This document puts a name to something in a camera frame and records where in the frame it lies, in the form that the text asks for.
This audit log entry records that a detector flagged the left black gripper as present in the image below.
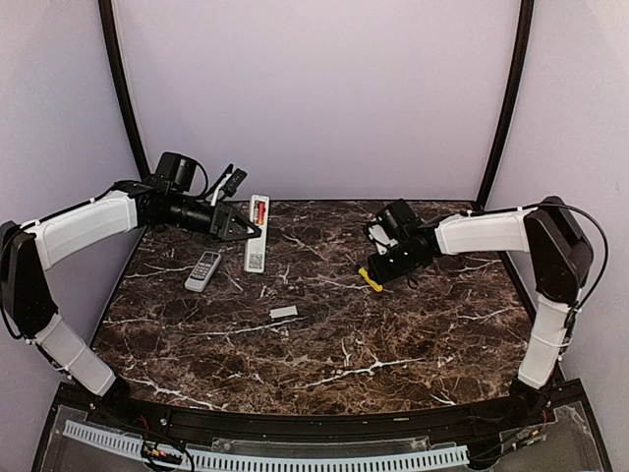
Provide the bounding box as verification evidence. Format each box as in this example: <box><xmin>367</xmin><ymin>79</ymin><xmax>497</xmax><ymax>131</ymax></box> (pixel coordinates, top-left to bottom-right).
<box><xmin>158</xmin><ymin>193</ymin><xmax>260</xmax><ymax>242</ymax></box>

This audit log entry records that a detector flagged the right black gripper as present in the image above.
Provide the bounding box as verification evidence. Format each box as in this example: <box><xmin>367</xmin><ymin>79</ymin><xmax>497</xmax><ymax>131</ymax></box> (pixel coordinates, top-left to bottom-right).
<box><xmin>368</xmin><ymin>240</ymin><xmax>424</xmax><ymax>284</ymax></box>

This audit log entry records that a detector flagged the white slim remote control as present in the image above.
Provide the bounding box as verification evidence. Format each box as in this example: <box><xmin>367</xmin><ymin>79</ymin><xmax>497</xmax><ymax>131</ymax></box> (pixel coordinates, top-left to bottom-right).
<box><xmin>244</xmin><ymin>194</ymin><xmax>270</xmax><ymax>273</ymax></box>

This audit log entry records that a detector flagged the yellow handled screwdriver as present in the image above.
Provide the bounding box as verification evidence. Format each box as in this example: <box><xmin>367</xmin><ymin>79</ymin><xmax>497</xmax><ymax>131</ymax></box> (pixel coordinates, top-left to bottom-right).
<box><xmin>358</xmin><ymin>267</ymin><xmax>383</xmax><ymax>292</ymax></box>

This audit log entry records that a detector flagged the white battery cover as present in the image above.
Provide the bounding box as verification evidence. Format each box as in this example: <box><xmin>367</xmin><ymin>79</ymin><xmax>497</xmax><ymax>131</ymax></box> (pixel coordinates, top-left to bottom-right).
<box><xmin>269</xmin><ymin>305</ymin><xmax>298</xmax><ymax>320</ymax></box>

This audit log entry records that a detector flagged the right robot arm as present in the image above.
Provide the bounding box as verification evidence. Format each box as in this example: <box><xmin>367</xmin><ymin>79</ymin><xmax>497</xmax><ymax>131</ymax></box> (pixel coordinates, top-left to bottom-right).
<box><xmin>361</xmin><ymin>196</ymin><xmax>598</xmax><ymax>389</ymax></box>

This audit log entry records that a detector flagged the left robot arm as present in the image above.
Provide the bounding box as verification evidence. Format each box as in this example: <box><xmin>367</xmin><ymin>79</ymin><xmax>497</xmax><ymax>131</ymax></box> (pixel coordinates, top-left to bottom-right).
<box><xmin>1</xmin><ymin>152</ymin><xmax>261</xmax><ymax>429</ymax></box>

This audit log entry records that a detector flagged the red battery in remote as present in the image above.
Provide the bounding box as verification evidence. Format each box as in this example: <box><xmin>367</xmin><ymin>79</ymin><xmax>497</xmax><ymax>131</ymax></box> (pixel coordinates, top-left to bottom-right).
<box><xmin>255</xmin><ymin>201</ymin><xmax>266</xmax><ymax>226</ymax></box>

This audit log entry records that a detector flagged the grey remote control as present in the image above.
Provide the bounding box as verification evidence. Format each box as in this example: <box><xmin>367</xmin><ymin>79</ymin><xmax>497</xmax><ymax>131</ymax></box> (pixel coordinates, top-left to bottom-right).
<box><xmin>185</xmin><ymin>251</ymin><xmax>222</xmax><ymax>293</ymax></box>

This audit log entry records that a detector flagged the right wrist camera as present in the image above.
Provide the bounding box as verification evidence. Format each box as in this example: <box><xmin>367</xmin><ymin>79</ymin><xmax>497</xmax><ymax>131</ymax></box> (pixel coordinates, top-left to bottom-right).
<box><xmin>365</xmin><ymin>219</ymin><xmax>398</xmax><ymax>255</ymax></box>

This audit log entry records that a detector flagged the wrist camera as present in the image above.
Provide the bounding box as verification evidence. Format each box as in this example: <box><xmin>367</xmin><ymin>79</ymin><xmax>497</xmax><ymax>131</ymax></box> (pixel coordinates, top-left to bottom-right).
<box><xmin>209</xmin><ymin>163</ymin><xmax>248</xmax><ymax>206</ymax></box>
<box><xmin>365</xmin><ymin>219</ymin><xmax>398</xmax><ymax>255</ymax></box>

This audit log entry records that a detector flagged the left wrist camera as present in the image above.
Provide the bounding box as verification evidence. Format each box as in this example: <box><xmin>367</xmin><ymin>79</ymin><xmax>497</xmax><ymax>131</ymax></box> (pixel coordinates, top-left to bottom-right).
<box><xmin>209</xmin><ymin>163</ymin><xmax>248</xmax><ymax>206</ymax></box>

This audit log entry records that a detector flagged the black front rail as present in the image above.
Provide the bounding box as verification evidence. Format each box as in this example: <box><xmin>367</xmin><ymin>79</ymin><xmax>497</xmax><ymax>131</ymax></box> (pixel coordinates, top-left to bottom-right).
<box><xmin>59</xmin><ymin>380</ymin><xmax>587</xmax><ymax>446</ymax></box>

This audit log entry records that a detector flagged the white slotted cable duct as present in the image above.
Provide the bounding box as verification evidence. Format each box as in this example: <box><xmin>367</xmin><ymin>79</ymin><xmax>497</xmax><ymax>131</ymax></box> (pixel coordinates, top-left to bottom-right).
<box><xmin>63</xmin><ymin>420</ymin><xmax>469</xmax><ymax>471</ymax></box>

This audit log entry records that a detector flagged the left black frame post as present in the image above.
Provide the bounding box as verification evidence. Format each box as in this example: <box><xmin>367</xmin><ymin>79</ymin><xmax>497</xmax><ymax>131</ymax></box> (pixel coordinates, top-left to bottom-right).
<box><xmin>97</xmin><ymin>0</ymin><xmax>150</xmax><ymax>179</ymax></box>

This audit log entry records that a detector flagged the black frame post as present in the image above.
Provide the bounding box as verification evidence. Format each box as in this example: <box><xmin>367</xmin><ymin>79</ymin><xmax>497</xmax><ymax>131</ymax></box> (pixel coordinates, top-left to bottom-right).
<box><xmin>474</xmin><ymin>0</ymin><xmax>535</xmax><ymax>208</ymax></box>
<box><xmin>97</xmin><ymin>0</ymin><xmax>150</xmax><ymax>179</ymax></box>

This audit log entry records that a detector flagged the right black frame post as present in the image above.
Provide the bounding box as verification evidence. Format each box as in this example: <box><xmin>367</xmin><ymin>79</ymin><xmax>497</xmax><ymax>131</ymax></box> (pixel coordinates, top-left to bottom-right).
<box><xmin>474</xmin><ymin>0</ymin><xmax>535</xmax><ymax>208</ymax></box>

